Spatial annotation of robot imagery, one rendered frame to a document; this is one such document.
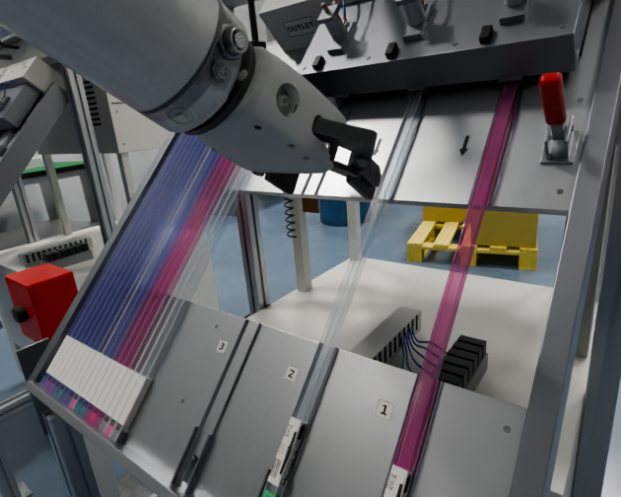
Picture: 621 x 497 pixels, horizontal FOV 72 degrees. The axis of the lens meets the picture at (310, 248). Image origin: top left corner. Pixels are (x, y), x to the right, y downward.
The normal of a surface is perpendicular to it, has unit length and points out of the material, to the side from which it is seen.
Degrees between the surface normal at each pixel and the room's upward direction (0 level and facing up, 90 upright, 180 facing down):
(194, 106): 131
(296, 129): 97
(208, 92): 118
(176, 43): 106
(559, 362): 46
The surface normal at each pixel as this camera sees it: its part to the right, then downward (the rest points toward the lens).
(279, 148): -0.17, 0.95
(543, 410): -0.49, -0.45
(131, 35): 0.50, 0.64
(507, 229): -0.45, 0.31
